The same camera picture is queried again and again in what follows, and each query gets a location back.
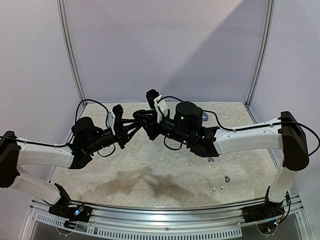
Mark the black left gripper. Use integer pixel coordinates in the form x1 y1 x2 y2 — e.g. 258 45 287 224
86 119 142 154

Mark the black gold earbud charging case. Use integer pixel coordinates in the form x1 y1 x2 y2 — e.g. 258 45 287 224
132 110 154 123

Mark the blue-grey earbud charging case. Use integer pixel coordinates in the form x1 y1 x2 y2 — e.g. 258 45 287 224
202 112 209 122

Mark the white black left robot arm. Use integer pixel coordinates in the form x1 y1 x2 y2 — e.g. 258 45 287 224
0 117 141 222

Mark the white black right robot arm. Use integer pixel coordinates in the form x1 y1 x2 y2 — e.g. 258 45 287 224
133 100 310 223

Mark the white earbud left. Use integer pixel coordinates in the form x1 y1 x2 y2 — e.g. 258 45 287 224
209 186 216 193

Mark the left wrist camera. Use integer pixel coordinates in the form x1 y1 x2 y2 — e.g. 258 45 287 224
106 104 124 136

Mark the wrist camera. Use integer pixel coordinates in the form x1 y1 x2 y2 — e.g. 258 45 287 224
146 89 169 124
106 104 124 136

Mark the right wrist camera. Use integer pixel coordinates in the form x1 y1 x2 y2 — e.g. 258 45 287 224
146 89 169 124

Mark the aluminium back wall rail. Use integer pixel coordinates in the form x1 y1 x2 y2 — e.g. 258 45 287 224
101 98 244 104

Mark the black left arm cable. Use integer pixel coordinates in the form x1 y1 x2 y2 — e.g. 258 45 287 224
0 99 112 148

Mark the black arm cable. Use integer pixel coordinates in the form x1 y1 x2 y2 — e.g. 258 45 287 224
162 96 320 157
0 99 112 148

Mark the aluminium left corner post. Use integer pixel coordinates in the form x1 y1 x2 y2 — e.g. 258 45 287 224
57 0 86 100

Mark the aluminium corner post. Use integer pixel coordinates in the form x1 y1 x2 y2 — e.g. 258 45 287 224
244 0 275 109
57 0 86 100

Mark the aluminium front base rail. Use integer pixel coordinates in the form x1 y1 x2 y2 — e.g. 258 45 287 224
22 194 313 240

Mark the aluminium right corner post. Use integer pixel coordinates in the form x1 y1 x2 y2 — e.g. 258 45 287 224
244 0 275 109

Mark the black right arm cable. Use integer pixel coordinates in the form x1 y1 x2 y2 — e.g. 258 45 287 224
162 96 320 157

